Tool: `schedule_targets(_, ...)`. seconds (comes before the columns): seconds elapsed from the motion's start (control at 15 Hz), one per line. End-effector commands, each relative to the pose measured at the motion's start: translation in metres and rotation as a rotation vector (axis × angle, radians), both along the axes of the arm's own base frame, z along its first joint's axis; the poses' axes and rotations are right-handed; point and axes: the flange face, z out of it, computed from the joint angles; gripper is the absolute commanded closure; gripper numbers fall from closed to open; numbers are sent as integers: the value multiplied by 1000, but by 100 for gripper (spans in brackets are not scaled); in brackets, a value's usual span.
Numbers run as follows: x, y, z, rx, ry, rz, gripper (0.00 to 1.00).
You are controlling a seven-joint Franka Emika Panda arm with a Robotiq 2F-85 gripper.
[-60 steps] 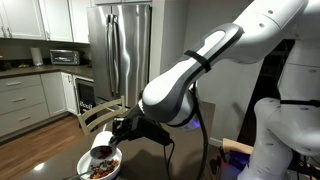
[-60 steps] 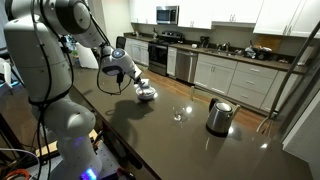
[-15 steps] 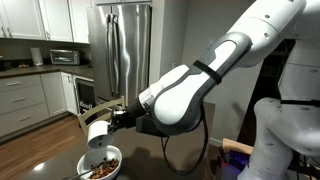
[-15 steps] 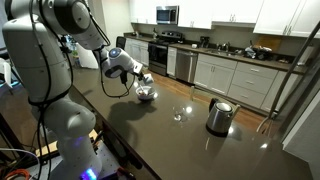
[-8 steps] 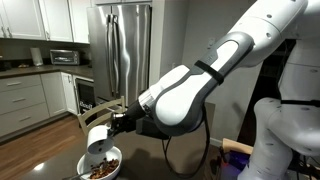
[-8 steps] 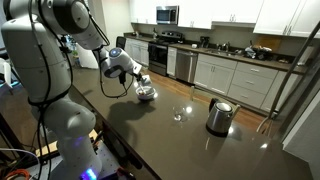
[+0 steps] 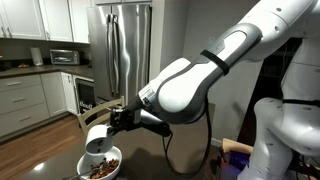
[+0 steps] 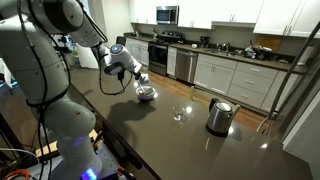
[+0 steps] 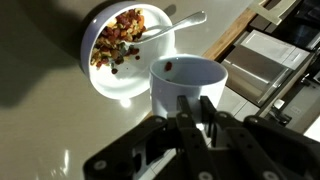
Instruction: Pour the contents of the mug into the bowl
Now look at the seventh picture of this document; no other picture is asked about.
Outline white wall cabinet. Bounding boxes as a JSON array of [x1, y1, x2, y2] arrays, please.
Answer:
[[0, 0, 91, 45]]

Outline silver toaster oven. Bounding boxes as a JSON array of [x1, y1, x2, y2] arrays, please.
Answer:
[[49, 49, 81, 66]]

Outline metal spoon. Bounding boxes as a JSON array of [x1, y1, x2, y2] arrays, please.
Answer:
[[61, 159, 108, 180]]

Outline black wine cooler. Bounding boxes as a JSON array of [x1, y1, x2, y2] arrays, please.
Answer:
[[73, 75, 98, 116]]

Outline white paper towel roll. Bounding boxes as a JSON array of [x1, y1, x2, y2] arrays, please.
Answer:
[[30, 47, 45, 67]]

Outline dark kitchen countertop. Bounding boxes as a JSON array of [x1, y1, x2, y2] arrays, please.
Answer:
[[0, 64, 95, 80]]

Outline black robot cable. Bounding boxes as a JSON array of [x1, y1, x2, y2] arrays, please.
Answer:
[[161, 96, 214, 178]]

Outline white base cabinets with drawers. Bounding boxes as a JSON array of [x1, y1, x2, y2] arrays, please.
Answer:
[[0, 71, 79, 138]]

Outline light wooden block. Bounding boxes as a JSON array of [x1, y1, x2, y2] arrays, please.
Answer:
[[221, 137, 255, 156]]

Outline stainless steel refrigerator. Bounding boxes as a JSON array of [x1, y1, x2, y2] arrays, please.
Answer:
[[86, 3, 153, 105]]

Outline light wooden chair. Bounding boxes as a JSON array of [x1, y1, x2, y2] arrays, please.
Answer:
[[77, 96, 126, 136]]

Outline white ceramic mug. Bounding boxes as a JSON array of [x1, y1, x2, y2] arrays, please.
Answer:
[[84, 124, 115, 155]]

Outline red brown snack pieces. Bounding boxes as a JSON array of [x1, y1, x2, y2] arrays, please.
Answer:
[[88, 158, 120, 180]]

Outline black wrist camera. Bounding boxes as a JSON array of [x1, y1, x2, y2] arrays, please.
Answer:
[[139, 109, 173, 138]]

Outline white ceramic bowl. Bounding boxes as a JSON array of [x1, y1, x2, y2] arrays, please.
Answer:
[[76, 145, 123, 180]]

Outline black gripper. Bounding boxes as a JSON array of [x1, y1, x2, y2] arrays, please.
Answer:
[[106, 105, 143, 137]]

